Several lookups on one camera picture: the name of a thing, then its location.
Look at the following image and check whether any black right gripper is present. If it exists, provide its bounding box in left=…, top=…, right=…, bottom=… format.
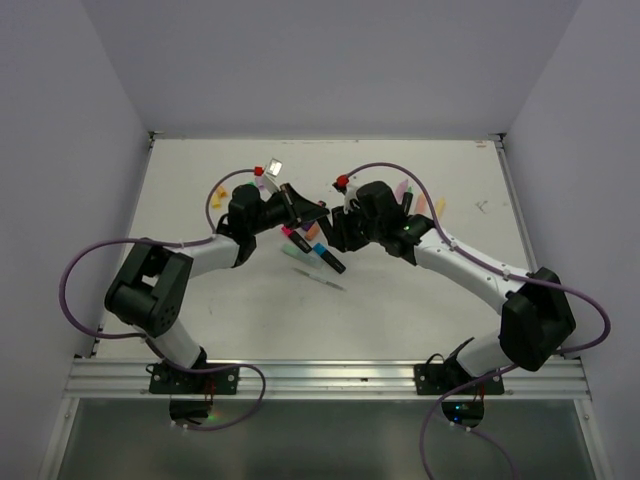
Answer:
left=328, top=198, right=384, bottom=251

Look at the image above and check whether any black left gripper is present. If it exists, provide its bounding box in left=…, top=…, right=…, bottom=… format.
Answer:
left=249, top=183, right=329, bottom=236

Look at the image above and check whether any pastel orange highlighter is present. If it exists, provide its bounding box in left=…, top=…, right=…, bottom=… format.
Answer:
left=305, top=223, right=321, bottom=241

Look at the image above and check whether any blue cap black highlighter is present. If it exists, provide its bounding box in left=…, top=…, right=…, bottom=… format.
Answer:
left=312, top=243, right=346, bottom=274

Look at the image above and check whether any pink cap black highlighter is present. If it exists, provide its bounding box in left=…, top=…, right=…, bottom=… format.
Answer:
left=281, top=226, right=312, bottom=254

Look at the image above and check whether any pastel green highlighter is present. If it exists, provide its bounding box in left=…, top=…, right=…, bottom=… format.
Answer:
left=281, top=244, right=324, bottom=269

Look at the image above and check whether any green cap black highlighter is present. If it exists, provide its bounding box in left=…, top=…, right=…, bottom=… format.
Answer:
left=401, top=187, right=413, bottom=215

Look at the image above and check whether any pastel yellow highlighter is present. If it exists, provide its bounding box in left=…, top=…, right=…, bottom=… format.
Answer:
left=435, top=197, right=446, bottom=218

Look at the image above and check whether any purple cap black highlighter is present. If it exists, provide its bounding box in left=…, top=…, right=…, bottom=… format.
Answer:
left=299, top=222, right=313, bottom=233

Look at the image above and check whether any pastel peach highlighter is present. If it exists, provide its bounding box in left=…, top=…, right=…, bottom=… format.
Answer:
left=414, top=194, right=427, bottom=214

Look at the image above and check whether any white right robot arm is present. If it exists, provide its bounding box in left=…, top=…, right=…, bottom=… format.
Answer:
left=323, top=176, right=576, bottom=393

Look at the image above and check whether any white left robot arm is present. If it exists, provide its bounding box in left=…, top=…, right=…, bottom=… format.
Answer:
left=104, top=183, right=329, bottom=393

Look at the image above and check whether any thin grey pen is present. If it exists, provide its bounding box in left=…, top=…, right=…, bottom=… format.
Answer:
left=292, top=267, right=346, bottom=291

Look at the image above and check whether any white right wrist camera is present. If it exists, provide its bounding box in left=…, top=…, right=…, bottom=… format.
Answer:
left=343, top=184, right=360, bottom=213

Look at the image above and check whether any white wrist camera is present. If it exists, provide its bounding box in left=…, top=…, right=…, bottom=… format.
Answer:
left=261, top=158, right=283, bottom=194
left=343, top=184, right=360, bottom=213

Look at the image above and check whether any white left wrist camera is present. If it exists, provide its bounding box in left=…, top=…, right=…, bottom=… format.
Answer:
left=261, top=158, right=283, bottom=194

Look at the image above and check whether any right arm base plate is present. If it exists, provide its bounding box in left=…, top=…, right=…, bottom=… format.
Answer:
left=413, top=353, right=505, bottom=429

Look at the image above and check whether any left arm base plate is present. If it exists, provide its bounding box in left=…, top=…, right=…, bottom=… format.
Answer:
left=145, top=361, right=239, bottom=425

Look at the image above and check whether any aluminium front rail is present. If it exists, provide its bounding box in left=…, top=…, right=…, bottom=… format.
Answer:
left=63, top=358, right=591, bottom=400

